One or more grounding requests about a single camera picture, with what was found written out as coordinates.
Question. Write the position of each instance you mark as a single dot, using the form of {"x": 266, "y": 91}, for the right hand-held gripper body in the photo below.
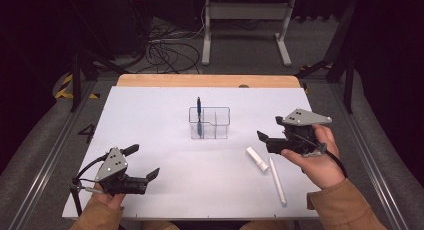
{"x": 300, "y": 136}

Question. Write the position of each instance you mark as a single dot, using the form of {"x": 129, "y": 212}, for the blue pen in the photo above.
{"x": 199, "y": 106}

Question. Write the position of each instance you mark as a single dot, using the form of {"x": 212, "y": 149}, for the short white stick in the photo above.
{"x": 257, "y": 159}

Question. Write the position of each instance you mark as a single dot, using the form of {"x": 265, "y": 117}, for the black equipment case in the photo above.
{"x": 128, "y": 20}

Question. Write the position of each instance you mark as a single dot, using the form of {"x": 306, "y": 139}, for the person's left leg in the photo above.
{"x": 160, "y": 225}

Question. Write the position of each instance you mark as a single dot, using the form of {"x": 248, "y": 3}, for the person's right hand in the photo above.
{"x": 320, "y": 170}

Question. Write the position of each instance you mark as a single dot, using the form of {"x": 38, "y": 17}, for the person's left hand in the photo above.
{"x": 110, "y": 200}

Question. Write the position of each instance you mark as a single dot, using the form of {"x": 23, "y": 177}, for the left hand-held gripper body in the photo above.
{"x": 111, "y": 165}

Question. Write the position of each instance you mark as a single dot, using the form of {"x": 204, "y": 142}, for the white table cover sheet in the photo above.
{"x": 160, "y": 123}

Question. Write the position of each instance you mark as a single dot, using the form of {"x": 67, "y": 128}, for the person's right leg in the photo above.
{"x": 263, "y": 225}

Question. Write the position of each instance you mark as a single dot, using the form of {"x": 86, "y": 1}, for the clear plastic pen holder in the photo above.
{"x": 210, "y": 123}

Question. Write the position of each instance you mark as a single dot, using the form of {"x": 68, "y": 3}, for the person's leg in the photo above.
{"x": 160, "y": 225}
{"x": 263, "y": 225}

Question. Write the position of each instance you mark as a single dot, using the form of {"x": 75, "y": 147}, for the white metal desk frame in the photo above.
{"x": 246, "y": 10}

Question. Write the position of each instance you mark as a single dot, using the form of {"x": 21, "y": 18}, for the aluminium floor rail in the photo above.
{"x": 366, "y": 150}
{"x": 50, "y": 163}

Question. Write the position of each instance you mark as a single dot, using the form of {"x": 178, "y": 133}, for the black metal stand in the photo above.
{"x": 76, "y": 80}
{"x": 348, "y": 83}

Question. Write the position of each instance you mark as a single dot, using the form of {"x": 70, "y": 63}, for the yellow black hazard tape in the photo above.
{"x": 63, "y": 90}

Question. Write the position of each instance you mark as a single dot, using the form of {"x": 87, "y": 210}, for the white pen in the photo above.
{"x": 277, "y": 181}

